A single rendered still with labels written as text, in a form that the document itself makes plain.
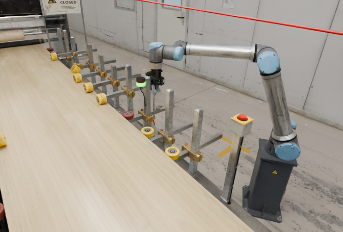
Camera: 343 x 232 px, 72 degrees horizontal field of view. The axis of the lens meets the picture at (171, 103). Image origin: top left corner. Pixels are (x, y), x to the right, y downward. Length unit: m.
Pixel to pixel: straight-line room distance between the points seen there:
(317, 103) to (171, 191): 3.09
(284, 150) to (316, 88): 2.26
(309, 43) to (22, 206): 3.53
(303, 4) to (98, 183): 3.31
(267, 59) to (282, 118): 0.39
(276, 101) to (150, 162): 0.83
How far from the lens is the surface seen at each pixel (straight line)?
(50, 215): 1.15
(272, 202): 2.24
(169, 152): 1.32
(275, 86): 1.51
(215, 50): 1.60
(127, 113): 1.67
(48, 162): 1.39
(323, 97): 3.87
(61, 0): 3.65
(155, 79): 1.59
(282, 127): 1.64
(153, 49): 1.54
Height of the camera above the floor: 1.75
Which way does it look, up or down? 28 degrees down
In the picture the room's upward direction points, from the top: 2 degrees clockwise
